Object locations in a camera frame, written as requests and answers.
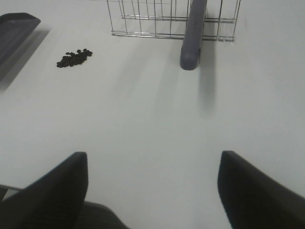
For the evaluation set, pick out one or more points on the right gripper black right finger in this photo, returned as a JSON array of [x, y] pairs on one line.
[[253, 200]]

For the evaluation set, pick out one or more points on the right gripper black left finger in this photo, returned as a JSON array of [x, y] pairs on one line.
[[52, 202]]

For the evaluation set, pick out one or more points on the grey plastic dustpan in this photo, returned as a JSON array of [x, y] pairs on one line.
[[17, 43]]

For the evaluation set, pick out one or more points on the pile of coffee beans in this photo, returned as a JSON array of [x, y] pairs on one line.
[[71, 59]]

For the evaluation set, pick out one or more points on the chrome wire rack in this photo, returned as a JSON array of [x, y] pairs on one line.
[[167, 19]]

